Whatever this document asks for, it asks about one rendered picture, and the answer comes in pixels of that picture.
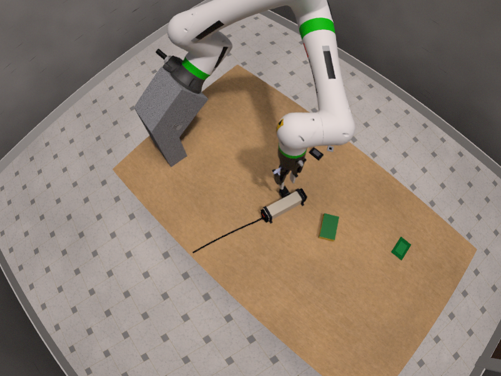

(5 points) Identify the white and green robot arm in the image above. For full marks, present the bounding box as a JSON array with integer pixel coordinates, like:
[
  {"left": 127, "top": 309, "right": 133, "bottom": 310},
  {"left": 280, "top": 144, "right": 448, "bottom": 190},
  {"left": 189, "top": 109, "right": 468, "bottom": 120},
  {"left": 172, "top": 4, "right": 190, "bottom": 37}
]
[{"left": 156, "top": 0, "right": 355, "bottom": 167}]

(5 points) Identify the yellow block with green top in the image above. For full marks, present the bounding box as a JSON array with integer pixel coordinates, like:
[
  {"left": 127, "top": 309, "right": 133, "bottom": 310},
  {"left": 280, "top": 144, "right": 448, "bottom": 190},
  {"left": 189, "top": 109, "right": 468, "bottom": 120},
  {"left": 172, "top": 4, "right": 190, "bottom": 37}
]
[{"left": 319, "top": 213, "right": 339, "bottom": 242}]

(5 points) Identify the flat green square pad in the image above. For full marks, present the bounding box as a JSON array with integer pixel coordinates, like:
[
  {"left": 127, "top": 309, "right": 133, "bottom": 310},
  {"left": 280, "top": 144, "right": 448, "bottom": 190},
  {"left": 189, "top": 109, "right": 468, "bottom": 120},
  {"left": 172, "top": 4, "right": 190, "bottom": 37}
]
[{"left": 391, "top": 237, "right": 411, "bottom": 260}]

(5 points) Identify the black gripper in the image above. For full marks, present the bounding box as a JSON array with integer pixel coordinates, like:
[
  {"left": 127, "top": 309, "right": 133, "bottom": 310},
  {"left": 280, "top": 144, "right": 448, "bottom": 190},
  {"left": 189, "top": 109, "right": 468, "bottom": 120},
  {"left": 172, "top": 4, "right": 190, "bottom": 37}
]
[{"left": 272, "top": 161, "right": 303, "bottom": 190}]

